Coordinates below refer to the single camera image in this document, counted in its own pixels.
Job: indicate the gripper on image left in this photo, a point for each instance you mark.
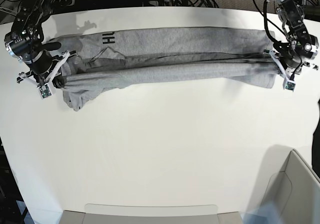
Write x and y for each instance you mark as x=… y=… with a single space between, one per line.
x=41 y=67

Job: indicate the grey tray at bottom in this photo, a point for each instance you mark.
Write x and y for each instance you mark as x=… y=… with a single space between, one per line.
x=111 y=214

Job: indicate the white camera mount image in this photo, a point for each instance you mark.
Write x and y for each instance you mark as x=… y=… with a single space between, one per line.
x=47 y=89
x=289 y=83

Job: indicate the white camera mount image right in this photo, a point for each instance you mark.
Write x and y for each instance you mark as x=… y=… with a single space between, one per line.
x=289 y=83

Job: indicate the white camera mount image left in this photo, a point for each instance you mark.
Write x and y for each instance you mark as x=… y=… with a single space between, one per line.
x=47 y=89

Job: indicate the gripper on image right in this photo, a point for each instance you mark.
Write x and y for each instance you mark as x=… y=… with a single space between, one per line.
x=288 y=56

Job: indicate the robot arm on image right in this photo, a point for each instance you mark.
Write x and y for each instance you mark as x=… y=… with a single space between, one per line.
x=291 y=15

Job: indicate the grey T-shirt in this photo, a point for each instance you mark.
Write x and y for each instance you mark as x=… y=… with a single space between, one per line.
x=115 y=60

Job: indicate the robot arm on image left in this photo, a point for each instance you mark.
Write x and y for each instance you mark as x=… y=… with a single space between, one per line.
x=25 y=43

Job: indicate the grey bin at right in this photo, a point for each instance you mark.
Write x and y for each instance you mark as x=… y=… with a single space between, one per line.
x=292 y=195

